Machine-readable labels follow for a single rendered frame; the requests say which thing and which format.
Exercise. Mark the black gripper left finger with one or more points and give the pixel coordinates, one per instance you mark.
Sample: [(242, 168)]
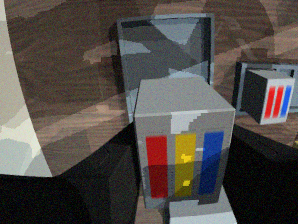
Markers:
[(101, 189)]

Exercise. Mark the beige flat panel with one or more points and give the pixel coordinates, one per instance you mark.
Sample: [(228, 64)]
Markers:
[(20, 152)]

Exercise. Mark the white box with red and blue stripes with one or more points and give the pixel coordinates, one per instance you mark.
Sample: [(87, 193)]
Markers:
[(266, 95)]

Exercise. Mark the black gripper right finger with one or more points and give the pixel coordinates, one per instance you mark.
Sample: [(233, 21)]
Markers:
[(261, 179)]

